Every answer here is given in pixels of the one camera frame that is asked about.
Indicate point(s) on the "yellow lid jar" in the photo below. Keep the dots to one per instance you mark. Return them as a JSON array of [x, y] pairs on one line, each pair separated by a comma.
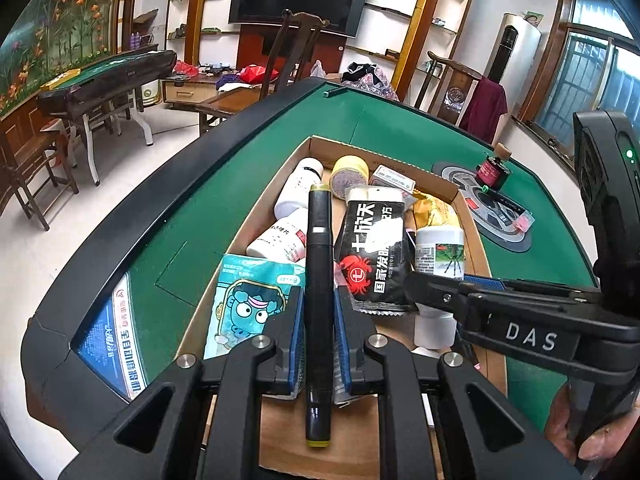
[[350, 172]]

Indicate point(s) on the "black snack packet red crab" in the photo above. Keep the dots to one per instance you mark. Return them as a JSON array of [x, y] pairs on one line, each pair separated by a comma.
[[372, 260]]

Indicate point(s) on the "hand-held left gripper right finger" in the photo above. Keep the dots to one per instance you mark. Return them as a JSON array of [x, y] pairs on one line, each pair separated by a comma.
[[342, 340]]

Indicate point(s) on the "white bottle green label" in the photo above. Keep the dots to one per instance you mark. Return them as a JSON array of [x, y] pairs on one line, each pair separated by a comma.
[[440, 245]]

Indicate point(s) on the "white standing air conditioner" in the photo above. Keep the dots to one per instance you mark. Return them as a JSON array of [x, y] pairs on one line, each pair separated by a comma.
[[522, 60]]

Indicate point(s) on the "tall white plastic bottle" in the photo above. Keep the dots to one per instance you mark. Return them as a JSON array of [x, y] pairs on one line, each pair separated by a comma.
[[300, 190]]

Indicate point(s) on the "small brown cylinder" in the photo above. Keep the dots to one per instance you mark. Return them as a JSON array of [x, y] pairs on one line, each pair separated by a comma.
[[502, 151]]

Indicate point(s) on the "brown wooden side chair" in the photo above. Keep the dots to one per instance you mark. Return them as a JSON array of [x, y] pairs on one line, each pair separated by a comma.
[[30, 170]]

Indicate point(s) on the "small white cardboard box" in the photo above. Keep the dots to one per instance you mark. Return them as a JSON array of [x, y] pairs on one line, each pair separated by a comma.
[[392, 177]]

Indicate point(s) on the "small green bar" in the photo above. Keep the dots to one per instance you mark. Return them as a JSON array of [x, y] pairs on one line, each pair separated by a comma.
[[332, 91]]

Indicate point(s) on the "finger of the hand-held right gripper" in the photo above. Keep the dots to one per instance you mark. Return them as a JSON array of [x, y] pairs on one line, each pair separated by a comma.
[[485, 280], [435, 292]]

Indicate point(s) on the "blue table label panel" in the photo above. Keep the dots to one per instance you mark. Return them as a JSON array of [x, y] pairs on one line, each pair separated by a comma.
[[107, 340]]

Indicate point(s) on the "small pink packet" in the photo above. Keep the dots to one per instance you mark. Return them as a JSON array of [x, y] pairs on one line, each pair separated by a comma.
[[525, 222]]

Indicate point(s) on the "wooden frame window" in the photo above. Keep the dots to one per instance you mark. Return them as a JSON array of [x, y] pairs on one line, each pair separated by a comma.
[[565, 75]]

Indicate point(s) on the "person's right hand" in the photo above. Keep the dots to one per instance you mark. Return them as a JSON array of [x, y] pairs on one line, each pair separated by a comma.
[[610, 440]]

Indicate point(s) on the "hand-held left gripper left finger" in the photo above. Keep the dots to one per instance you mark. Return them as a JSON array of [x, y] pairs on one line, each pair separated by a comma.
[[297, 340]]

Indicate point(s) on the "wall shelf unit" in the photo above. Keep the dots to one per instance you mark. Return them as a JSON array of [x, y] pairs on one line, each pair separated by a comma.
[[210, 10], [425, 0]]

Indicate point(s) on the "golden snack packet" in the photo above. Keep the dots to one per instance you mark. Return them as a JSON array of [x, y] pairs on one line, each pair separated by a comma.
[[435, 212]]

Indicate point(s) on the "dark wooden chair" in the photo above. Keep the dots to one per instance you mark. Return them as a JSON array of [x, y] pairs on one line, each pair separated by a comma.
[[302, 20]]

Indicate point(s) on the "teal wet wipes packet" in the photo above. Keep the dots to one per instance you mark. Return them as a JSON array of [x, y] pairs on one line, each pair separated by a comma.
[[245, 305]]

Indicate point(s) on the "maroon shirt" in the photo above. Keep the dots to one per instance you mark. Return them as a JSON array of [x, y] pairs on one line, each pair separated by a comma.
[[482, 110]]

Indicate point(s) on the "black marker pen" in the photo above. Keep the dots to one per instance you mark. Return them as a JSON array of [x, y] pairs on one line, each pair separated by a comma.
[[319, 280]]

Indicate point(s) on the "white bottle red label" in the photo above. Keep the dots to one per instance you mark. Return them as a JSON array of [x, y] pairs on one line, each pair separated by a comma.
[[277, 240]]

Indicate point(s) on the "round table centre panel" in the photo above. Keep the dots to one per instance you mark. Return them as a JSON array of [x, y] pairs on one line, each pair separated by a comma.
[[500, 240]]

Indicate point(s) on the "white round container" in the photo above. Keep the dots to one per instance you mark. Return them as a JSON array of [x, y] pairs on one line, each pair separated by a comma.
[[151, 94]]

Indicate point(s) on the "wooden chair round carving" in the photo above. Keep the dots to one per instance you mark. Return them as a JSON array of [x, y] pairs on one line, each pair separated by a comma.
[[452, 95]]

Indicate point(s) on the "red brown television cabinet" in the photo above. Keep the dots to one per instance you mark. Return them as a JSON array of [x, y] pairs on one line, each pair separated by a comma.
[[330, 55]]

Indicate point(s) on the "folding mahjong table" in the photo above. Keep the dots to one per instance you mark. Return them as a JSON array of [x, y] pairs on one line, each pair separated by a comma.
[[100, 77]]

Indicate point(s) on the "low wooden table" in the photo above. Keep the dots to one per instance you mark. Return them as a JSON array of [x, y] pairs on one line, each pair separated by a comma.
[[190, 92]]

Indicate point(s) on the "red plastic bag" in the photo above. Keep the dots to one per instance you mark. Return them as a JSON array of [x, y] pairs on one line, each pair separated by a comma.
[[185, 67], [255, 72]]

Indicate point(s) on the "floral cloth pile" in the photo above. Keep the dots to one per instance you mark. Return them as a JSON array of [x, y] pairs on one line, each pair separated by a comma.
[[375, 82]]

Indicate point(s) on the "flower wall mural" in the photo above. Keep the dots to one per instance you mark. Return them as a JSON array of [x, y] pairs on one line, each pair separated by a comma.
[[55, 35]]

